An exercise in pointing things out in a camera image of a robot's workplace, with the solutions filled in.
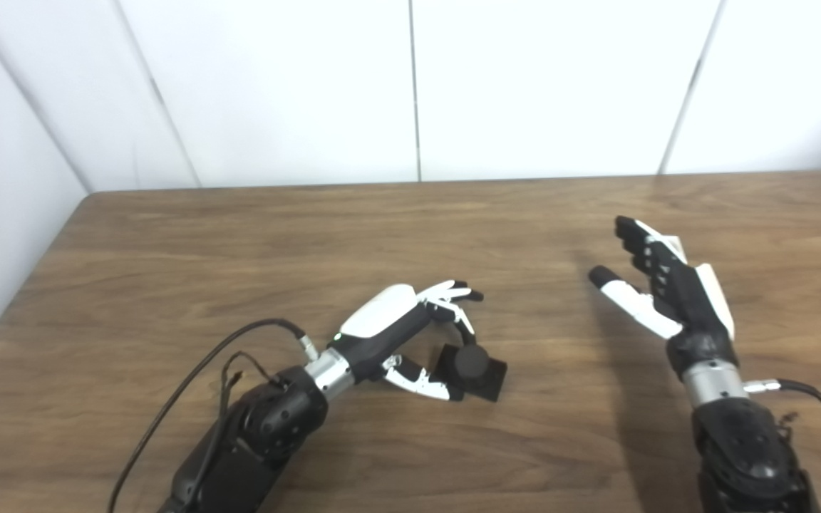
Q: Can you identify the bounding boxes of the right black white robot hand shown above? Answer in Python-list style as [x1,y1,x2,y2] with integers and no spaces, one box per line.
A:
[588,216,737,380]

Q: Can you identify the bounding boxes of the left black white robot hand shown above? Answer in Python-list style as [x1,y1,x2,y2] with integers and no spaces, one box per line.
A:
[332,280,485,402]

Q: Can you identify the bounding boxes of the black peg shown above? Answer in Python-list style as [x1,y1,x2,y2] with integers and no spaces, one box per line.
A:
[430,343,508,403]

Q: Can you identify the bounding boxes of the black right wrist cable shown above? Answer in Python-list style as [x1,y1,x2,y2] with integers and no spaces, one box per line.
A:
[744,379,821,492]

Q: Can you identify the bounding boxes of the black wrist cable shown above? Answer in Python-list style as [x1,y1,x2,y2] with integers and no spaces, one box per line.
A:
[107,318,320,513]
[744,379,821,492]

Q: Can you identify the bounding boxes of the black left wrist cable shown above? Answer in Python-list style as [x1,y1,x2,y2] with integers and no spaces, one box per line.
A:
[107,318,320,513]

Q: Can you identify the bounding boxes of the thin left wrist wires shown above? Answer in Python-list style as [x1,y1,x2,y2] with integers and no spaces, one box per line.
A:
[220,351,290,428]

